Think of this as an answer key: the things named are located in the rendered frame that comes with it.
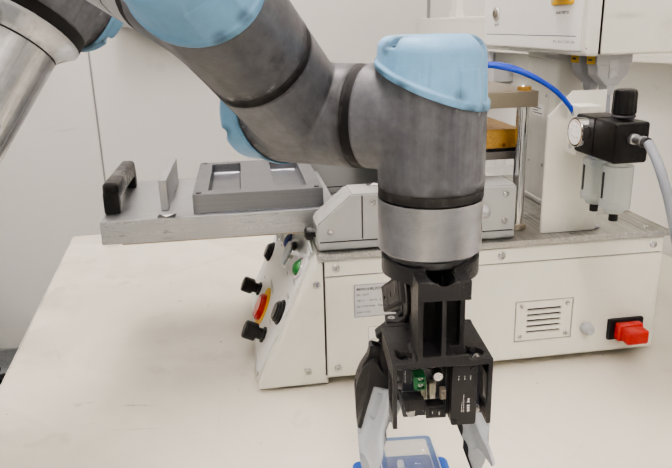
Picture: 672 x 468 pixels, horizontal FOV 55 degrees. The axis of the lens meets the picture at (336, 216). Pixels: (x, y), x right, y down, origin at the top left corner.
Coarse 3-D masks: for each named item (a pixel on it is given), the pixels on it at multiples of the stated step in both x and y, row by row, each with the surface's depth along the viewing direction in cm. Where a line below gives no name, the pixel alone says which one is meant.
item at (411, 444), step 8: (392, 440) 64; (400, 440) 64; (408, 440) 64; (416, 440) 64; (424, 440) 64; (384, 448) 63; (392, 448) 63; (400, 448) 63; (408, 448) 63; (416, 448) 63; (424, 448) 63; (432, 448) 63; (384, 456) 62; (392, 456) 62; (400, 456) 62; (408, 456) 62; (416, 456) 62; (424, 456) 62; (432, 456) 62; (384, 464) 61; (392, 464) 61; (400, 464) 61; (408, 464) 61; (416, 464) 61; (424, 464) 61; (432, 464) 61
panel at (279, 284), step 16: (304, 240) 87; (272, 256) 105; (304, 256) 83; (272, 272) 100; (288, 272) 89; (304, 272) 80; (272, 288) 95; (288, 288) 85; (272, 304) 91; (288, 304) 82; (256, 320) 97; (272, 336) 84; (256, 352) 90; (256, 368) 86
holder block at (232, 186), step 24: (216, 168) 98; (240, 168) 99; (264, 168) 94; (288, 168) 100; (312, 168) 94; (216, 192) 81; (240, 192) 81; (264, 192) 82; (288, 192) 82; (312, 192) 83
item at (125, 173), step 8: (120, 168) 89; (128, 168) 90; (112, 176) 85; (120, 176) 85; (128, 176) 89; (136, 176) 96; (104, 184) 81; (112, 184) 81; (120, 184) 83; (128, 184) 89; (136, 184) 95; (104, 192) 81; (112, 192) 81; (120, 192) 83; (104, 200) 81; (112, 200) 82; (120, 200) 82; (104, 208) 82; (112, 208) 82; (120, 208) 82
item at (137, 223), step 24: (168, 168) 89; (144, 192) 93; (168, 192) 84; (192, 192) 92; (120, 216) 81; (144, 216) 81; (192, 216) 80; (216, 216) 81; (240, 216) 81; (264, 216) 81; (288, 216) 82; (312, 216) 82; (120, 240) 80; (144, 240) 80; (168, 240) 81; (192, 240) 83
